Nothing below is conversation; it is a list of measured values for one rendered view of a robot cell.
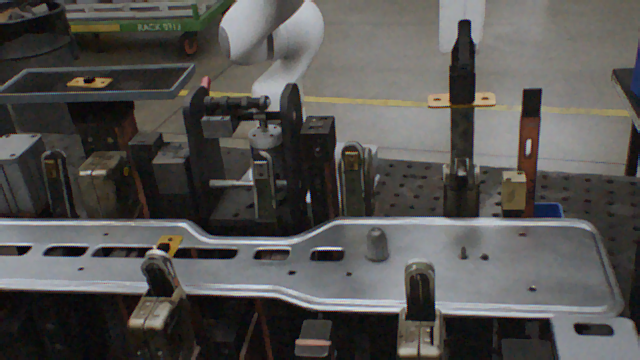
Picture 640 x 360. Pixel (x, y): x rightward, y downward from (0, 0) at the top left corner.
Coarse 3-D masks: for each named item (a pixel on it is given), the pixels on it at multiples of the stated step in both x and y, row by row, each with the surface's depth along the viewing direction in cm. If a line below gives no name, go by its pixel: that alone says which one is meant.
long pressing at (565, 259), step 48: (0, 240) 118; (48, 240) 116; (96, 240) 115; (144, 240) 113; (192, 240) 112; (240, 240) 110; (288, 240) 108; (336, 240) 108; (432, 240) 105; (480, 240) 104; (528, 240) 103; (576, 240) 102; (0, 288) 106; (48, 288) 105; (96, 288) 104; (144, 288) 102; (192, 288) 101; (240, 288) 100; (288, 288) 99; (336, 288) 98; (384, 288) 96; (480, 288) 95; (576, 288) 93
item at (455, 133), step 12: (456, 108) 106; (468, 108) 105; (456, 120) 106; (468, 120) 106; (456, 132) 107; (468, 132) 107; (456, 144) 108; (468, 144) 107; (456, 156) 109; (468, 156) 108; (468, 168) 109; (468, 180) 109
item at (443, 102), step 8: (432, 96) 90; (440, 96) 90; (448, 96) 89; (480, 96) 88; (488, 96) 88; (432, 104) 88; (440, 104) 88; (448, 104) 87; (456, 104) 87; (464, 104) 87; (472, 104) 87; (480, 104) 86; (488, 104) 86
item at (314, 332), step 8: (304, 320) 94; (312, 320) 94; (320, 320) 93; (328, 320) 93; (304, 328) 92; (312, 328) 92; (320, 328) 92; (328, 328) 92; (304, 336) 91; (312, 336) 91; (320, 336) 91; (328, 336) 91; (296, 344) 90; (304, 344) 90; (312, 344) 90; (320, 344) 90; (328, 344) 89; (296, 352) 89; (304, 352) 89; (312, 352) 88; (320, 352) 88; (328, 352) 89; (336, 352) 95
